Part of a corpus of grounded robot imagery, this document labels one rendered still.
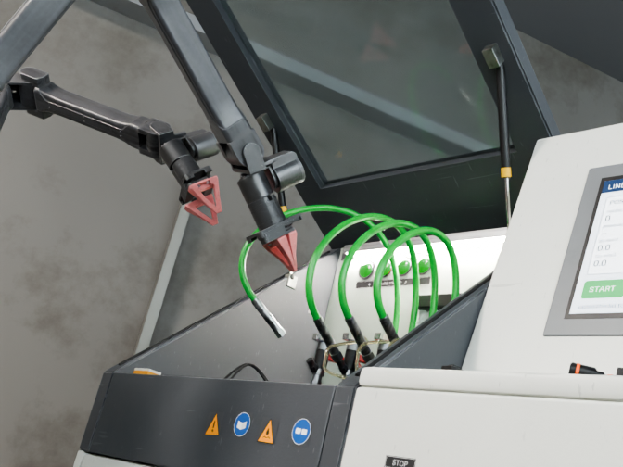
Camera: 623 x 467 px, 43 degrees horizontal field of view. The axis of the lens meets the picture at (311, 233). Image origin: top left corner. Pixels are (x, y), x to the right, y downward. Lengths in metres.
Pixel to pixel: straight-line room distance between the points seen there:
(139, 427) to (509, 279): 0.72
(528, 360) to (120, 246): 2.12
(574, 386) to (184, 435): 0.71
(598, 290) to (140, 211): 2.21
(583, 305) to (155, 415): 0.77
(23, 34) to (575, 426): 1.00
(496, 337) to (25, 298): 2.07
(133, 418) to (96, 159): 1.81
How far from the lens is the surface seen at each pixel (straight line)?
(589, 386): 0.96
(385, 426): 1.10
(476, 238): 1.80
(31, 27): 1.39
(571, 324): 1.29
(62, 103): 1.96
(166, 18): 1.45
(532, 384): 0.99
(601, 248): 1.36
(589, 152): 1.54
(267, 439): 1.26
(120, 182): 3.22
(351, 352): 1.54
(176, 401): 1.47
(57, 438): 3.04
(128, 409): 1.59
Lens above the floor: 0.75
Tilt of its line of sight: 20 degrees up
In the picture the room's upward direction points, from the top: 14 degrees clockwise
